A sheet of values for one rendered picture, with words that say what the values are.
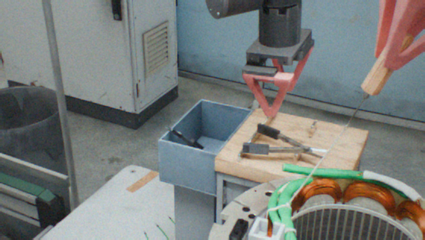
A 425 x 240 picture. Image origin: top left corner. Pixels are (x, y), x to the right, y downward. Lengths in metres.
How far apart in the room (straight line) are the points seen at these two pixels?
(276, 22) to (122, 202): 0.64
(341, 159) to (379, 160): 2.06
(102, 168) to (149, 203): 1.56
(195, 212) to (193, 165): 0.12
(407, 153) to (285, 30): 2.35
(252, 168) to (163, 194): 0.45
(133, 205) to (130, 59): 1.74
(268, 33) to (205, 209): 0.36
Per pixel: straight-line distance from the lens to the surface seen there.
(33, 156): 2.12
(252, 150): 0.81
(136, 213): 1.18
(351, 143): 0.90
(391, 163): 2.91
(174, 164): 0.89
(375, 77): 0.51
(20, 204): 1.37
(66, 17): 3.04
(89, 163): 2.80
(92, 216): 1.19
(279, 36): 0.72
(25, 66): 3.43
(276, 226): 0.52
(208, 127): 1.03
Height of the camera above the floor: 1.52
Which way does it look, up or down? 29 degrees down
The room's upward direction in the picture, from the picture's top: straight up
